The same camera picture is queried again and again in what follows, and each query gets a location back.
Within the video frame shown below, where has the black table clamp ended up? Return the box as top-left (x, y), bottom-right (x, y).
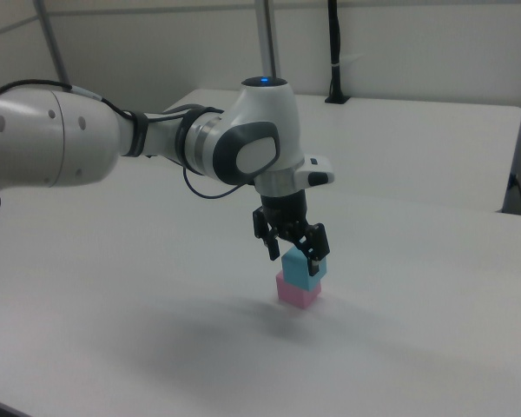
top-left (324, 0), bottom-right (351, 105)

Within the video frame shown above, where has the grey metal post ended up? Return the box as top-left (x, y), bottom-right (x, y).
top-left (38, 0), bottom-right (71, 84)
top-left (254, 0), bottom-right (280, 80)

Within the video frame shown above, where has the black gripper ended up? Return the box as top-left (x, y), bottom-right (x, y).
top-left (252, 190), bottom-right (333, 277)

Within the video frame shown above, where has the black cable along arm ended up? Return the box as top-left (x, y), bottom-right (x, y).
top-left (0, 78), bottom-right (255, 200)

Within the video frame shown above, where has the pink cube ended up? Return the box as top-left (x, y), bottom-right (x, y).
top-left (275, 271), bottom-right (322, 310)

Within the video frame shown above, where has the blue cube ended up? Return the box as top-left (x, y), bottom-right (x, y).
top-left (280, 247), bottom-right (329, 291)

